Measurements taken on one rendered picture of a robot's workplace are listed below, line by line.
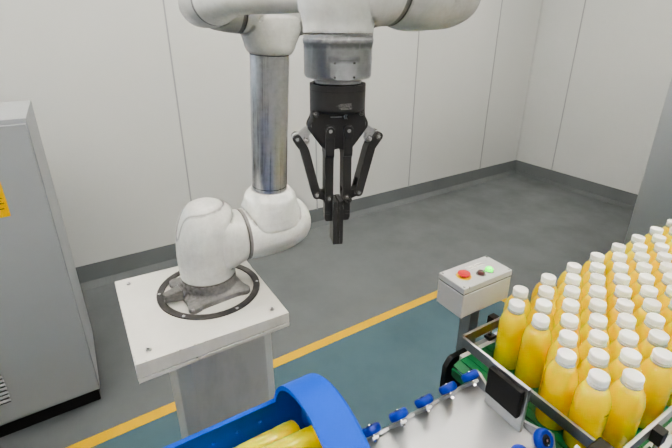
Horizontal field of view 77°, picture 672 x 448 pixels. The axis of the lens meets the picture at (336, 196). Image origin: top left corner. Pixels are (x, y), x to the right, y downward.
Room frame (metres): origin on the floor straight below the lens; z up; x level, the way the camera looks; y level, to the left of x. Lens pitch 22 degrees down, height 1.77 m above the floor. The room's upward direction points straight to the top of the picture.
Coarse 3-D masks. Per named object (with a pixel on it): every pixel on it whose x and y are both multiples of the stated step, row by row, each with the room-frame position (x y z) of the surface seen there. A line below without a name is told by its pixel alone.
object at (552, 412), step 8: (464, 336) 0.93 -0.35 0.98; (464, 344) 0.92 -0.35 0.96; (472, 344) 0.90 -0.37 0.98; (472, 352) 0.89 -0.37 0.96; (480, 352) 0.87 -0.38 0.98; (480, 360) 0.87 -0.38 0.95; (488, 360) 0.85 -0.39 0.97; (536, 400) 0.73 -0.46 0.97; (544, 400) 0.72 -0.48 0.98; (544, 408) 0.71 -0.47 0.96; (552, 408) 0.70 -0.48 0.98; (552, 416) 0.69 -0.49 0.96; (560, 416) 0.68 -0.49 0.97; (560, 424) 0.68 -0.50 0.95; (568, 424) 0.66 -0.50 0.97; (576, 424) 0.65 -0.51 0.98; (568, 432) 0.66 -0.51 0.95; (576, 432) 0.65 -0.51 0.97; (584, 432) 0.64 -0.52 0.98; (584, 440) 0.63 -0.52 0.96; (592, 440) 0.62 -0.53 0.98
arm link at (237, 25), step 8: (184, 0) 0.98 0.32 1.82; (184, 8) 0.99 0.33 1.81; (192, 8) 0.96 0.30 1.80; (184, 16) 1.03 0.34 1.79; (192, 16) 0.98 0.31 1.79; (240, 16) 1.03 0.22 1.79; (192, 24) 1.05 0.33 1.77; (200, 24) 0.99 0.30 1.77; (208, 24) 0.97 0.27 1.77; (232, 24) 1.03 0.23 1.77; (240, 24) 1.04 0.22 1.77; (232, 32) 1.07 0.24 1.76; (240, 32) 1.07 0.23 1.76
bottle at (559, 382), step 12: (552, 360) 0.75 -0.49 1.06; (552, 372) 0.73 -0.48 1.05; (564, 372) 0.71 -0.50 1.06; (576, 372) 0.72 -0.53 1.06; (552, 384) 0.72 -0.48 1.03; (564, 384) 0.70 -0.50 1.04; (576, 384) 0.71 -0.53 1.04; (552, 396) 0.71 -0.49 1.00; (564, 396) 0.70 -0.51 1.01; (564, 408) 0.70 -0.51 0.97; (540, 420) 0.72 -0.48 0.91; (552, 420) 0.70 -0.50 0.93
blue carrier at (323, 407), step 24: (288, 384) 0.54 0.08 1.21; (312, 384) 0.52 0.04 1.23; (264, 408) 0.57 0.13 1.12; (288, 408) 0.60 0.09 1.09; (312, 408) 0.47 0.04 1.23; (336, 408) 0.47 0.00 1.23; (216, 432) 0.53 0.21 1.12; (240, 432) 0.55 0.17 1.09; (336, 432) 0.44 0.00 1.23; (360, 432) 0.44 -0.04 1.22
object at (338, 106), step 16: (320, 96) 0.55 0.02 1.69; (336, 96) 0.54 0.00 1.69; (352, 96) 0.55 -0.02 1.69; (320, 112) 0.55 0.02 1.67; (336, 112) 0.54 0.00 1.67; (352, 112) 0.55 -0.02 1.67; (320, 128) 0.56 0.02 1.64; (336, 128) 0.57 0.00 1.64; (320, 144) 0.56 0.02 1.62; (336, 144) 0.57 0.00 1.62
